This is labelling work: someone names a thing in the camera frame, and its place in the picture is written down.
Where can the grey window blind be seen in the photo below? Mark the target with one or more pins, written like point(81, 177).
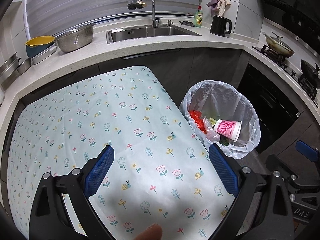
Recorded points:
point(51, 17)

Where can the black range hood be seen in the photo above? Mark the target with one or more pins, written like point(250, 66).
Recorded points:
point(291, 14)

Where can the steel tray under bowl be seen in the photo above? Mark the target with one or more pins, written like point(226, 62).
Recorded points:
point(44, 54)

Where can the dark scrubber on counter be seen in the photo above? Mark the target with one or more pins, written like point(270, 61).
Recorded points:
point(187, 23)

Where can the black gas stove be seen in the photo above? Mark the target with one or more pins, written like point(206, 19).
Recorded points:
point(310, 86)

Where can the trash bin with plastic bag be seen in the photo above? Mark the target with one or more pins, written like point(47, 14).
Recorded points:
point(219, 100)

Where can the red plastic wrapper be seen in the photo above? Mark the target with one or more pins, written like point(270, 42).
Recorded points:
point(197, 117)

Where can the green dish soap bottle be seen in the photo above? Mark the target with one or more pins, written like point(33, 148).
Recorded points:
point(198, 17)

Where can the stainless steel sink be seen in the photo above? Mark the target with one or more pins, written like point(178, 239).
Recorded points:
point(146, 31)

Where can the hanging purple beige cloths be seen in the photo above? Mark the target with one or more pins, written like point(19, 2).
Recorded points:
point(218, 7)

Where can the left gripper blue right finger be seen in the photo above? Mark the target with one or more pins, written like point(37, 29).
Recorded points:
point(226, 168)

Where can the floral light green tablecloth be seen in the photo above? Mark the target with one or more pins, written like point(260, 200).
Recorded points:
point(161, 172)

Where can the person's hand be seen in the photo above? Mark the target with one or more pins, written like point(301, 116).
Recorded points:
point(153, 232)

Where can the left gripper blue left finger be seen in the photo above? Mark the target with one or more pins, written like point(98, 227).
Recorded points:
point(96, 169)

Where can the pan with glass lid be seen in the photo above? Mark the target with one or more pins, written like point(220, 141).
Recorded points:
point(278, 45)

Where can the black electric kettle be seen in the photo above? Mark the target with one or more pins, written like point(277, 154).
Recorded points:
point(221, 26)

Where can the large steel mixing bowl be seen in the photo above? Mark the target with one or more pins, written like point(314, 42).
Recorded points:
point(76, 38)

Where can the yellow teal plastic bowl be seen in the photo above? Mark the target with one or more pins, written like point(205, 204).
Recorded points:
point(38, 44)

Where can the yellow green snack wrapper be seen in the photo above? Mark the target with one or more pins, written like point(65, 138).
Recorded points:
point(211, 122)

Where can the black wok on stove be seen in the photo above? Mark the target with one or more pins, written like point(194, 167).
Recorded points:
point(309, 70)

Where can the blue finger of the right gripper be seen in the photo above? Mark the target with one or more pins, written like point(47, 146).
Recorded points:
point(310, 153)

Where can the pink patterned paper cup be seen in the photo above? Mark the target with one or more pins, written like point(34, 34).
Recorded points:
point(229, 129)

